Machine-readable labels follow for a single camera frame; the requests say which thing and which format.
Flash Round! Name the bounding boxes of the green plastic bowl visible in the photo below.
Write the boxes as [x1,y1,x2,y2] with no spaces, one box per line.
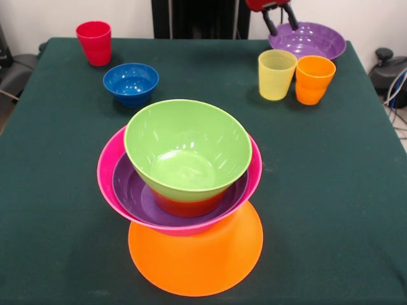
[123,99,254,203]

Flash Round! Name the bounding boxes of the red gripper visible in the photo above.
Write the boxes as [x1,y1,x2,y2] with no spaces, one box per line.
[245,0,300,36]

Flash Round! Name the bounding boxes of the large orange plastic bowl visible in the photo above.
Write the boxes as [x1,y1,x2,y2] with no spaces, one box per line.
[128,200,264,298]

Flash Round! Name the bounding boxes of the large pink plastic bowl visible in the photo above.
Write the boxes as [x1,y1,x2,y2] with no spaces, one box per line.
[96,125,263,236]

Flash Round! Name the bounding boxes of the small blue plastic bowl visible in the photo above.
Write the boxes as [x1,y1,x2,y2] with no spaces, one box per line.
[102,62,160,107]

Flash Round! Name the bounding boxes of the dark green table cloth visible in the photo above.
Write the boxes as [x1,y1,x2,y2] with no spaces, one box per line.
[0,37,407,305]

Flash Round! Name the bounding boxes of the small red-orange plastic bowl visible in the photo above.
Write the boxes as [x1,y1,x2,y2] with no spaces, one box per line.
[151,187,228,219]

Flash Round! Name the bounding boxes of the red plastic cup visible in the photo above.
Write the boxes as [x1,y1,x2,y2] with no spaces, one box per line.
[76,20,113,67]

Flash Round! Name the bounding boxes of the tangle of cables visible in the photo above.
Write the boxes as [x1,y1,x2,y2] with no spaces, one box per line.
[383,68,407,140]

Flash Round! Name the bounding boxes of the purple plastic bowl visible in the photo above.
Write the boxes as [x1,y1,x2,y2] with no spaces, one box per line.
[111,152,249,227]
[268,21,347,61]

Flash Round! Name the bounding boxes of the yellow plastic cup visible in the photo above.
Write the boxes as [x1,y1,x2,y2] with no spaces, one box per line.
[258,50,298,102]

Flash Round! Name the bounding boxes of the orange plastic cup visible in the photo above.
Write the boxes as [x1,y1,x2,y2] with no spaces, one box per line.
[294,55,337,105]

